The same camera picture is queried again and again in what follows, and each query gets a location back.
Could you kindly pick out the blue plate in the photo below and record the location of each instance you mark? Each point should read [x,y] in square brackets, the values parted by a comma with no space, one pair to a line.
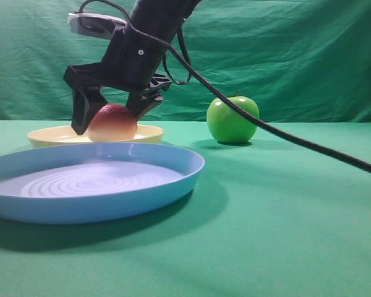
[95,182]

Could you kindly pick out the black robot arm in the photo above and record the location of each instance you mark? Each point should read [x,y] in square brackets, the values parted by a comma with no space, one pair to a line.
[158,20]

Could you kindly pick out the green backdrop cloth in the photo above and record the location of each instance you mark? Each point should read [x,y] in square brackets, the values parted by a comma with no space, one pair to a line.
[301,61]

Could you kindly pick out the green apple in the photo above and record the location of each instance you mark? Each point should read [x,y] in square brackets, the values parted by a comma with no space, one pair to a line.
[227,126]

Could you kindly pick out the green tablecloth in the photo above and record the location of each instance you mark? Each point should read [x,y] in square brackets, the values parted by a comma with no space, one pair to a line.
[266,219]

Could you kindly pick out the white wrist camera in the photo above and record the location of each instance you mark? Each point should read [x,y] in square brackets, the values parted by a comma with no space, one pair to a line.
[94,25]

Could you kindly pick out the yellow plate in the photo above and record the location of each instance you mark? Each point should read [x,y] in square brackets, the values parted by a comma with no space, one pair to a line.
[62,135]

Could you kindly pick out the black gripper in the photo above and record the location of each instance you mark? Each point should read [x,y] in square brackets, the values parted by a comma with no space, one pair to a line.
[129,64]

